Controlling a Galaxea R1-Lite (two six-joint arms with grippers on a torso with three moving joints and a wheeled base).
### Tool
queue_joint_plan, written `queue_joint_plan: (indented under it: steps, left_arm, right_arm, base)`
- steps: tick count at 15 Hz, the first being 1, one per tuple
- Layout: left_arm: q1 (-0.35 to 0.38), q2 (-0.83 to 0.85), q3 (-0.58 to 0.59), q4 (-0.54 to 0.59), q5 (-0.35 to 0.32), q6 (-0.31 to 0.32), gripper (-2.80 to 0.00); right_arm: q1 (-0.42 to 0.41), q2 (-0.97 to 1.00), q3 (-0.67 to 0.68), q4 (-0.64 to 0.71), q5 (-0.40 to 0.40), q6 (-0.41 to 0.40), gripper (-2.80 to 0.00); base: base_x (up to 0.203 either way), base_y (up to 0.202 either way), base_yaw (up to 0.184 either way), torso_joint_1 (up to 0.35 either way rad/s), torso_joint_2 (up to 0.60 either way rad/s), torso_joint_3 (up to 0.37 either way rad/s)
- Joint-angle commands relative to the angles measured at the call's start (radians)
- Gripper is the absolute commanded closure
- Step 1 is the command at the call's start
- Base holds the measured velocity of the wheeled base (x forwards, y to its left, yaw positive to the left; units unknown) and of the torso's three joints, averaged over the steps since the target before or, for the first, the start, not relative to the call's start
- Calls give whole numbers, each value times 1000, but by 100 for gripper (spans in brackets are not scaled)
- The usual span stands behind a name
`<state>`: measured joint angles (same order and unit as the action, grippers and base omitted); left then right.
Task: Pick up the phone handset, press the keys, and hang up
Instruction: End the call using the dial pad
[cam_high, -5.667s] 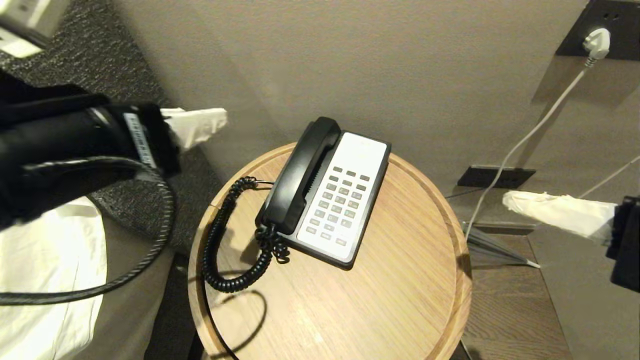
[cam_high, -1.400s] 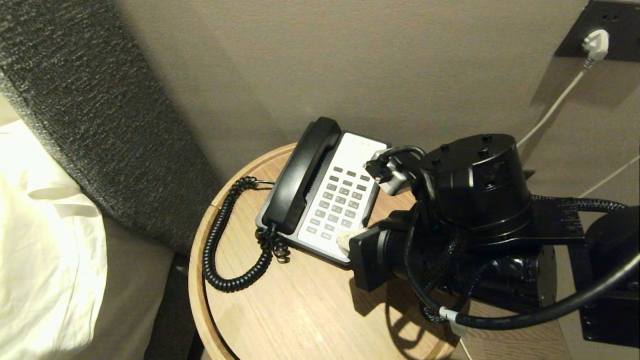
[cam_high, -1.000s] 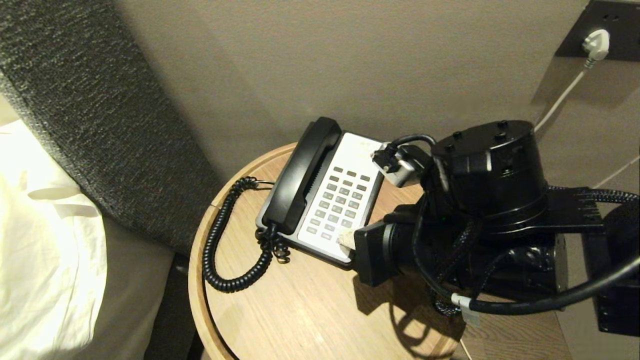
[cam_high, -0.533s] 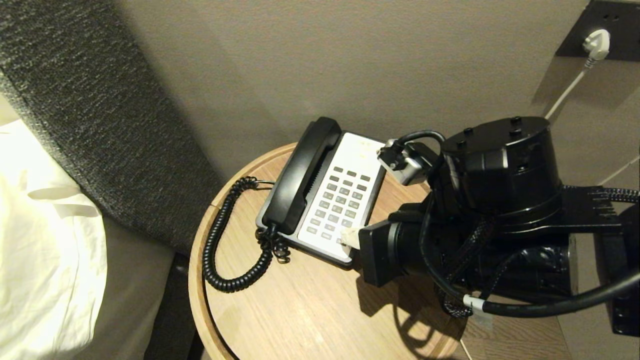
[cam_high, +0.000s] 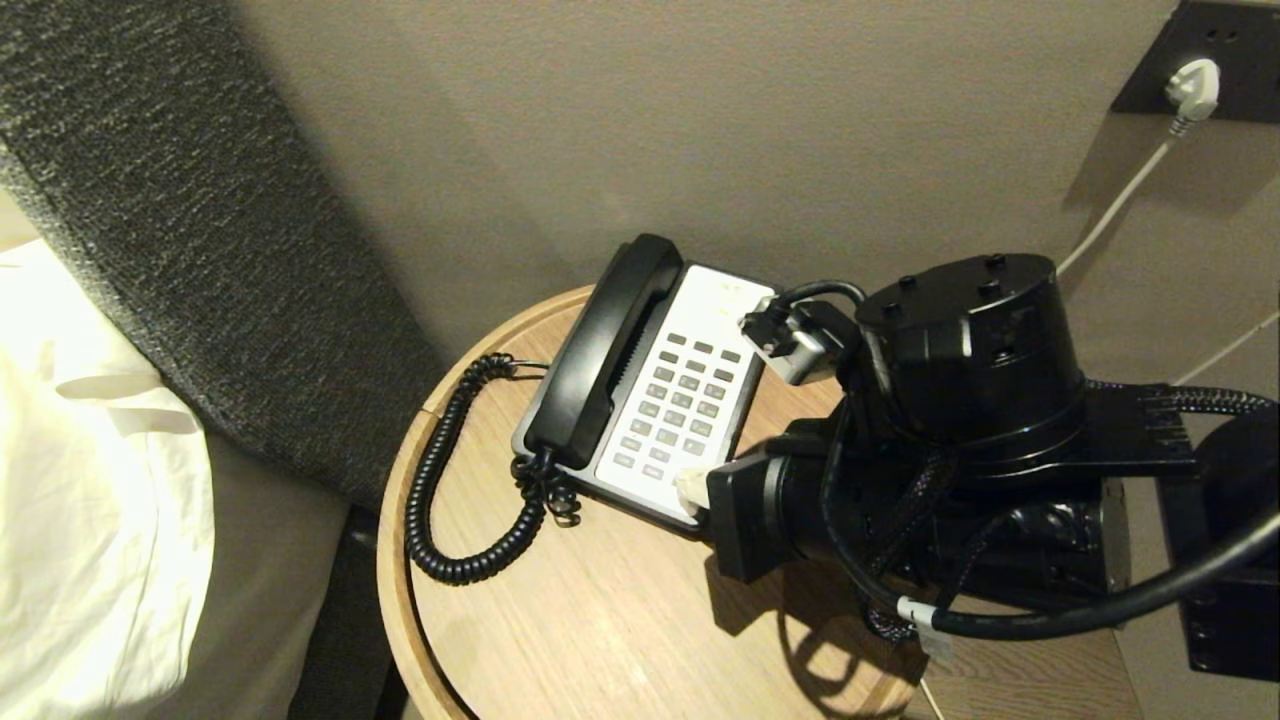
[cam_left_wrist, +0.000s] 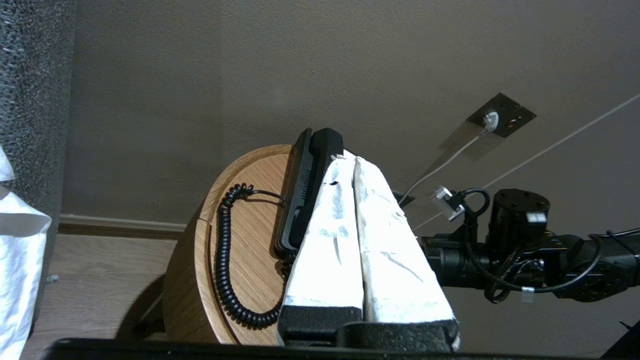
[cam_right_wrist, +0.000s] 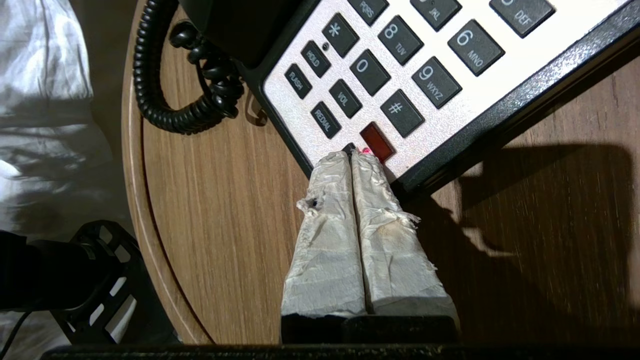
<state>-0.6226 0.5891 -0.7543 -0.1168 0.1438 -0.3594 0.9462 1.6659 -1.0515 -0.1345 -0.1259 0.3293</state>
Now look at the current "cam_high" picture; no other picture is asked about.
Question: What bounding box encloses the black coiled phone cord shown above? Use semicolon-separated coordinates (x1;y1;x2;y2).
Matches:
405;352;583;587

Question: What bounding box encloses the white power plug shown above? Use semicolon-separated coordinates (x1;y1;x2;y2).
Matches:
1164;58;1223;137

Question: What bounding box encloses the white and black phone base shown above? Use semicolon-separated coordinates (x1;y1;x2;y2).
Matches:
511;262;779;532

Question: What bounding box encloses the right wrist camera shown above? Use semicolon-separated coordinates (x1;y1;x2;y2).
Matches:
739;294;863;387

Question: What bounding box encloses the black phone handset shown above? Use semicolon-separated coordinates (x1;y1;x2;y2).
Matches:
523;233;685;469

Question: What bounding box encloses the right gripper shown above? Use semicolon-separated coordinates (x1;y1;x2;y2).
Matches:
675;440;851;584

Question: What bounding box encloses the grey fabric headboard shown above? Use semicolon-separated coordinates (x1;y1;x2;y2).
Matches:
0;0;451;513

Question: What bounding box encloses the black wall socket panel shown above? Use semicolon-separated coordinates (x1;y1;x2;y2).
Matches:
1110;0;1280;125

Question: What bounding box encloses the round wooden side table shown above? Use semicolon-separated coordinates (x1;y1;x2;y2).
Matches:
377;285;1143;720

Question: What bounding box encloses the beige bed base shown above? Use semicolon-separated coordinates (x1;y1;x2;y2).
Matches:
150;430;353;720

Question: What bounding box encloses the thin white cable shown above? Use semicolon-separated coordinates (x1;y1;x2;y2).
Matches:
1172;310;1280;388

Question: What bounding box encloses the black cable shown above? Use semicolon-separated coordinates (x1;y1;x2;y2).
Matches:
818;398;1280;643

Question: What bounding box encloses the white power cable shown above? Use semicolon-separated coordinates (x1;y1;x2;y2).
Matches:
1055;132;1183;278

